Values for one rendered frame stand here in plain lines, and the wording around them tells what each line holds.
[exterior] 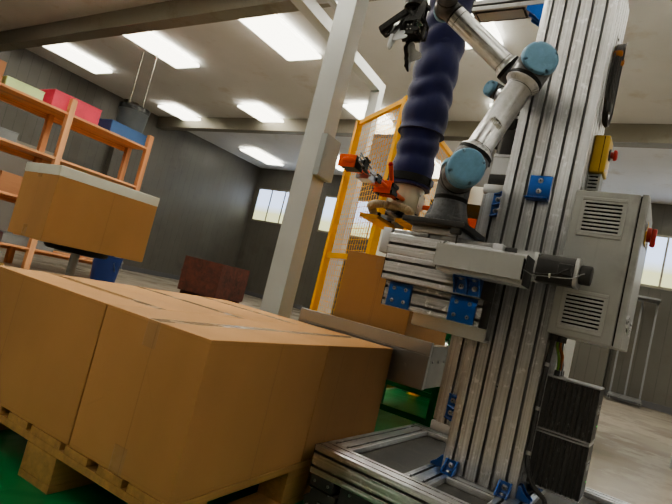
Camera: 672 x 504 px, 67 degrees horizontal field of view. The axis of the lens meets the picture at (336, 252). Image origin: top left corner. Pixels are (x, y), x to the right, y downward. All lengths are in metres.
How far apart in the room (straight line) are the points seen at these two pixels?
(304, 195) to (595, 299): 2.28
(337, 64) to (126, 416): 2.93
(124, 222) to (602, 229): 2.45
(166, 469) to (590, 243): 1.37
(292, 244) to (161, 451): 2.33
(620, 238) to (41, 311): 1.77
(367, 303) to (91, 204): 1.59
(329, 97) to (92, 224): 1.77
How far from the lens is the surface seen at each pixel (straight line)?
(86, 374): 1.61
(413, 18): 1.85
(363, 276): 2.53
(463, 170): 1.65
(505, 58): 1.98
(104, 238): 3.14
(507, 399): 1.84
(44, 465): 1.74
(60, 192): 3.00
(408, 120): 2.63
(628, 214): 1.79
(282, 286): 3.50
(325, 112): 3.71
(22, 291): 1.91
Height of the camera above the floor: 0.73
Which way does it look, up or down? 4 degrees up
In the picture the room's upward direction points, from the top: 14 degrees clockwise
